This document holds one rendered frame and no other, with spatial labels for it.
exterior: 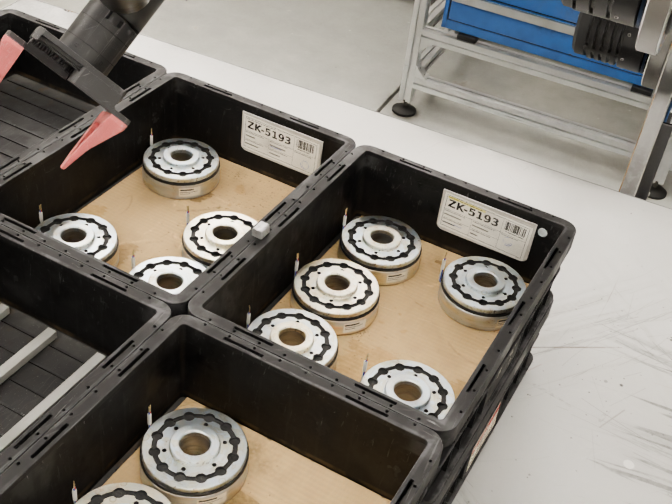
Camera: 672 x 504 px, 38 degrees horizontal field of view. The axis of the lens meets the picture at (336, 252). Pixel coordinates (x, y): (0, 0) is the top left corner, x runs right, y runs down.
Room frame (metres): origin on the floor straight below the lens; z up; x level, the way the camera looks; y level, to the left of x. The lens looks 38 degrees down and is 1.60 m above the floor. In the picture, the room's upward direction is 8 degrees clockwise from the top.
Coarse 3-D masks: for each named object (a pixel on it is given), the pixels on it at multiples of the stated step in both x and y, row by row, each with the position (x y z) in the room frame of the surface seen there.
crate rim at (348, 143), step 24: (144, 96) 1.13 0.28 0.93; (240, 96) 1.16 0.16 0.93; (288, 120) 1.12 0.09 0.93; (72, 144) 1.00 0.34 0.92; (24, 168) 0.93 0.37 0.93; (0, 216) 0.83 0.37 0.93; (264, 216) 0.90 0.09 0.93; (48, 240) 0.80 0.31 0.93; (240, 240) 0.85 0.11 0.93; (96, 264) 0.78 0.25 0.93; (216, 264) 0.80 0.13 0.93; (144, 288) 0.75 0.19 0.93; (192, 288) 0.76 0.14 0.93
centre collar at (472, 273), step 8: (472, 272) 0.93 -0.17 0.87; (480, 272) 0.93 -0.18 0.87; (488, 272) 0.93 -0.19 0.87; (496, 272) 0.94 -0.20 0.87; (472, 280) 0.91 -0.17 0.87; (496, 280) 0.92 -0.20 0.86; (504, 280) 0.92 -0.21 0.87; (472, 288) 0.90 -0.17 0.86; (480, 288) 0.90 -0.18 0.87; (488, 288) 0.90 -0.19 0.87; (496, 288) 0.90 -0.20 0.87; (504, 288) 0.91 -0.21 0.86
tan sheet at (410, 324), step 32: (448, 256) 1.00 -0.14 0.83; (384, 288) 0.92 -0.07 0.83; (416, 288) 0.93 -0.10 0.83; (384, 320) 0.86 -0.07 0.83; (416, 320) 0.87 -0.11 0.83; (448, 320) 0.88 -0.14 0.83; (352, 352) 0.80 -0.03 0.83; (384, 352) 0.81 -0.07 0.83; (416, 352) 0.82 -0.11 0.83; (448, 352) 0.82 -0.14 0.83; (480, 352) 0.83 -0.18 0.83
